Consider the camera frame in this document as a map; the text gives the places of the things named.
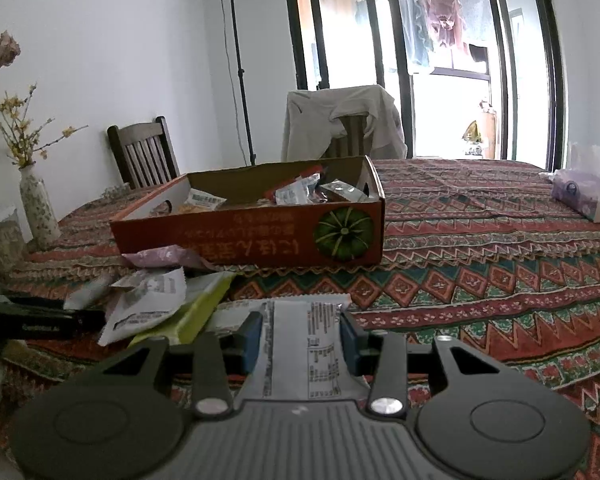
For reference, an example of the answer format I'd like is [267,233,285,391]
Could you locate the large white snack packet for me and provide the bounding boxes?
[97,267,187,347]

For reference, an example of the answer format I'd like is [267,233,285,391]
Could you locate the black framed glass door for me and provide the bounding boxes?
[281,0,566,171]

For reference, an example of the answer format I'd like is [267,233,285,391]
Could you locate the grey white snack packet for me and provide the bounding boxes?
[62,272,116,311]

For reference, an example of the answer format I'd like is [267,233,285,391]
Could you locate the dark brown snack packet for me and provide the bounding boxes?
[315,180,373,203]

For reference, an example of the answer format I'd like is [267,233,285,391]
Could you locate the light blue hanging garment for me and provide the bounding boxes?
[454,0,495,46]

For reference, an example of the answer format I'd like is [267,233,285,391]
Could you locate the pink dried flowers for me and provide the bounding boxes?
[0,29,22,126]

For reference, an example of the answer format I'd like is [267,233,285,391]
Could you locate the purple tissue pack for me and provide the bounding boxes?
[547,142,600,223]

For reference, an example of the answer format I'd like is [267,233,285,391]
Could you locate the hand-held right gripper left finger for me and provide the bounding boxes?
[102,310,267,421]

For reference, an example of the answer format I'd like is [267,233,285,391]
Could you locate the dark wooden chair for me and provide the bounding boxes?
[106,116,181,191]

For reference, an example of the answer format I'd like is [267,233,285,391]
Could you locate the chair draped with beige jacket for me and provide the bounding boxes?
[280,85,408,162]

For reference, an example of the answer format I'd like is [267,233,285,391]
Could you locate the brown tall board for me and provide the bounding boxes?
[480,100,496,158]

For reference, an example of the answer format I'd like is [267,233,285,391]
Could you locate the orange cardboard box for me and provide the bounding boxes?
[109,155,387,268]

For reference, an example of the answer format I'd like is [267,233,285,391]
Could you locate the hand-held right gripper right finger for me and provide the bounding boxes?
[337,310,503,418]

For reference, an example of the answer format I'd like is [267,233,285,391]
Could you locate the maroon hanging shirt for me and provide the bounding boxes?
[426,0,466,51]

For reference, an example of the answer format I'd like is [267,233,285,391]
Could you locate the speckled white vase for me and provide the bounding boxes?
[19,164,62,251]

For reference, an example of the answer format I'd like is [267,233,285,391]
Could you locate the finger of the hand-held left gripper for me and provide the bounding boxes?
[75,309,106,335]

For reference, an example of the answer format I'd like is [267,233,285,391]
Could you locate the white orange snack packet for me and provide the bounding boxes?
[182,187,228,213]

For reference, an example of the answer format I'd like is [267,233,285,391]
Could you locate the yellow flower branches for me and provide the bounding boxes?
[0,84,90,170]

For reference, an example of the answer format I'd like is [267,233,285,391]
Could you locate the wooden chair under jacket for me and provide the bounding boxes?
[325,112,371,158]

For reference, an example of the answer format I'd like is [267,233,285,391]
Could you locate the red snack packet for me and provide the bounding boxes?
[262,165,325,201]

